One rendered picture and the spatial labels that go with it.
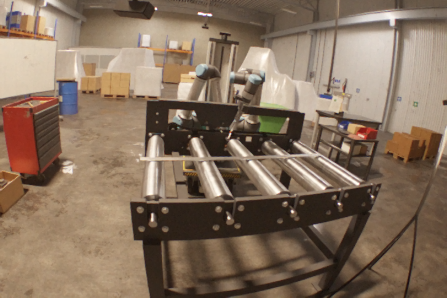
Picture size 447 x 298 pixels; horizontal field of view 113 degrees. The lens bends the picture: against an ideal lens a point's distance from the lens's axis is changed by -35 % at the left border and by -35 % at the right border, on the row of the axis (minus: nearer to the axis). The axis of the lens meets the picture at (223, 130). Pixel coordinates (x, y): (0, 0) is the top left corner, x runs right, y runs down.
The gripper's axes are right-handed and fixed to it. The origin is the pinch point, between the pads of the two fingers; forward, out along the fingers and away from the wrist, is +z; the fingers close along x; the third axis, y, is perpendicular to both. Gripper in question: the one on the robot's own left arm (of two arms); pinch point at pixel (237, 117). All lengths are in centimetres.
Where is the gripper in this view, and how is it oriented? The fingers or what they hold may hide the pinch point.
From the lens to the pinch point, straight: 168.0
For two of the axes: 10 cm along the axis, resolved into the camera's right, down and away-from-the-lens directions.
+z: -3.7, 8.3, 4.2
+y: 9.2, 2.4, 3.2
